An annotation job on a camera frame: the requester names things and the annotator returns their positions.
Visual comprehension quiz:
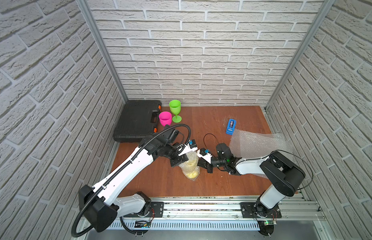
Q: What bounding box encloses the pink plastic wine glass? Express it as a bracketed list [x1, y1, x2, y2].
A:
[159, 112, 173, 127]

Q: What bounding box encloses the yellow plastic wine glass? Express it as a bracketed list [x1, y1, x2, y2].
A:
[181, 154, 200, 179]

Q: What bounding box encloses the blue tape dispenser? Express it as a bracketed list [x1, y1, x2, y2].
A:
[226, 119, 237, 136]

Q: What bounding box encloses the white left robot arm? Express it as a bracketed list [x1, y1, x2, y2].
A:
[71, 134, 197, 238]

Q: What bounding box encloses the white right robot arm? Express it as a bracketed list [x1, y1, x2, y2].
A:
[197, 143, 305, 217]

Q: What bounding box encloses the green plastic wine glass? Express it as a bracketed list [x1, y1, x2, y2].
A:
[169, 100, 182, 123]

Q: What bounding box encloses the black plastic tool case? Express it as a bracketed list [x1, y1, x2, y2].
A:
[113, 100, 162, 143]

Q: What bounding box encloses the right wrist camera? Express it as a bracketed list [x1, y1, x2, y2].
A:
[197, 149, 213, 164]

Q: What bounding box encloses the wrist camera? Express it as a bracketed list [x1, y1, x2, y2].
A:
[197, 149, 213, 164]
[177, 140, 198, 156]

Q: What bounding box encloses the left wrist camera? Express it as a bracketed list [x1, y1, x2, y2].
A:
[177, 140, 198, 156]

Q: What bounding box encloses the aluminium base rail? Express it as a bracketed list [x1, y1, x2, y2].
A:
[72, 196, 327, 240]

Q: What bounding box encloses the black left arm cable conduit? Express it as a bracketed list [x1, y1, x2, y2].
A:
[71, 123, 192, 238]

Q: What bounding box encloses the left aluminium corner post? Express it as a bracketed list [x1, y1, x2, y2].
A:
[77, 0, 129, 103]

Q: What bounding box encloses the aluminium corner post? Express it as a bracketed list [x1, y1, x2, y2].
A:
[264, 0, 335, 112]
[77, 0, 129, 103]

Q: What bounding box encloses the right aluminium corner post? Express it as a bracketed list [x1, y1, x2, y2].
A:
[264, 0, 335, 112]

